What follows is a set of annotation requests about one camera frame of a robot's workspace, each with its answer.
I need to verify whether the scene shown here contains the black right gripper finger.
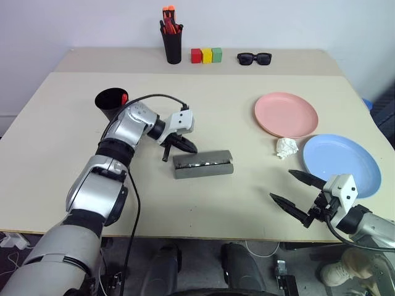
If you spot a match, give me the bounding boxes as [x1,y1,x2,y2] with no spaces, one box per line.
[269,192,312,229]
[288,169,328,190]

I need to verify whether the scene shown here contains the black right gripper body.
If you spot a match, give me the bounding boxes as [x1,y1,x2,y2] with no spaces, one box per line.
[307,187,339,225]

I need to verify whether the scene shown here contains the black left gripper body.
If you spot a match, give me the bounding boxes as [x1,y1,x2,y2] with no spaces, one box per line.
[164,131,186,149]

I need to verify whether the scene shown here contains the tortoiseshell eyeglasses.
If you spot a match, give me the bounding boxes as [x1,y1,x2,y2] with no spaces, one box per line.
[177,158,231,169]

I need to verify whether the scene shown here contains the grey glasses case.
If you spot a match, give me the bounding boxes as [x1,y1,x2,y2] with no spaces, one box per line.
[172,149,235,180]

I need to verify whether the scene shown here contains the blue plate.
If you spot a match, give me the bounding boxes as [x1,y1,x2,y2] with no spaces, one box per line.
[302,133,383,200]

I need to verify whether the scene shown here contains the crumpled white tissue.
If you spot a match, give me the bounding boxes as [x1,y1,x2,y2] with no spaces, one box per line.
[275,137,300,160]

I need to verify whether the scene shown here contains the white sneaker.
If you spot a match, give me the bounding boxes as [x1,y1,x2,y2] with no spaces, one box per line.
[319,260,353,287]

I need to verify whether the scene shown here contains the pink plate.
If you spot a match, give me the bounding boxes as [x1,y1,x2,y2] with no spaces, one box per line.
[254,91,319,139]

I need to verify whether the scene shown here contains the black metal clamp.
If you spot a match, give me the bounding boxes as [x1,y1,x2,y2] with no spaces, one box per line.
[275,259,299,296]

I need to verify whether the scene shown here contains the beige trouser leg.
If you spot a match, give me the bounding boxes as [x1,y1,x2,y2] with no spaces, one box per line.
[343,247,395,296]

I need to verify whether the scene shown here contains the black plastic cup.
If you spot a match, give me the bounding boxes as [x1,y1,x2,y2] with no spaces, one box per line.
[94,87,131,123]

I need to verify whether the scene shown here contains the dark rounded shape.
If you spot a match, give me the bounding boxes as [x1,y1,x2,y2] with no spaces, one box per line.
[220,242,267,293]
[144,244,183,296]

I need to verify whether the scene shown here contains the black ribbed pen holder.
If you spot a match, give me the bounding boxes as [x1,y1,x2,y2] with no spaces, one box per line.
[160,24,184,65]

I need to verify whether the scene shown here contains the dark brown woven object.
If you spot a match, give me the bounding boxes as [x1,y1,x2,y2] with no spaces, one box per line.
[369,88,395,137]

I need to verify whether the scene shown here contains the black sunglasses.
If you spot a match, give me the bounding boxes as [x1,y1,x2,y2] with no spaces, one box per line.
[236,52,273,67]

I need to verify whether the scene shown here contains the white power strip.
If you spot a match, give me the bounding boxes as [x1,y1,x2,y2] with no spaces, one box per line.
[0,232,31,250]

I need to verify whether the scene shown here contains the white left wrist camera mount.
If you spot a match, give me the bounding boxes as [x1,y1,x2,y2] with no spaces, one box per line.
[155,105,196,146]

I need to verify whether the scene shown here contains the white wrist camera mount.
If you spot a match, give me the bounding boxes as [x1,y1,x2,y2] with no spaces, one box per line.
[323,173,360,228]
[155,105,196,146]

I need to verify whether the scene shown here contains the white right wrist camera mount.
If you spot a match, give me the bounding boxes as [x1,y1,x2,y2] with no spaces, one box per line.
[323,173,360,228]

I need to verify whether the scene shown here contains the white floor cable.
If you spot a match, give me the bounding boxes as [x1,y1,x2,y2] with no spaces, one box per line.
[244,240,281,257]

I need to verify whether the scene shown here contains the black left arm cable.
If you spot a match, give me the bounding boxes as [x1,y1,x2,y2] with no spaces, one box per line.
[100,93,190,296]

